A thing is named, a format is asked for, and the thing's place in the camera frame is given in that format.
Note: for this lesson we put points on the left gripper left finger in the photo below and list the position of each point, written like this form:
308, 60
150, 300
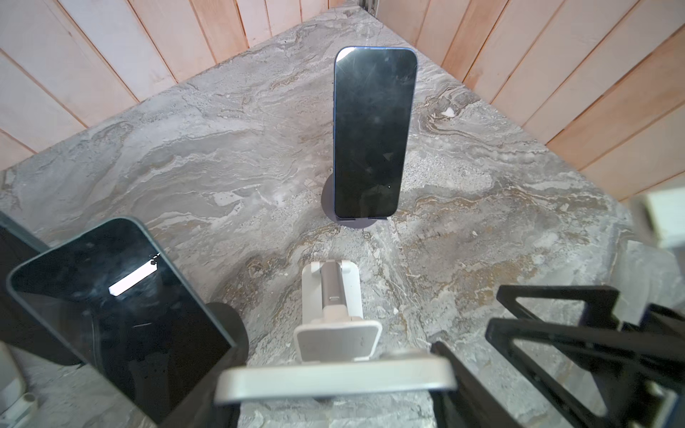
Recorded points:
470, 405

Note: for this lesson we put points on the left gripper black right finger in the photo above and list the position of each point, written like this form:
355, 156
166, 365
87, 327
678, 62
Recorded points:
638, 369

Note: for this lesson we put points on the reflective black phone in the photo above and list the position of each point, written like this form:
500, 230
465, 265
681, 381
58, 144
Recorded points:
115, 300

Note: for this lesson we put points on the far right phone stand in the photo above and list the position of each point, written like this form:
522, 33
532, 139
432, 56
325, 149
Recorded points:
327, 201

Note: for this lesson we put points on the dark round centre stand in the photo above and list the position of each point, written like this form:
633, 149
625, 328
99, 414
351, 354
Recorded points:
232, 322

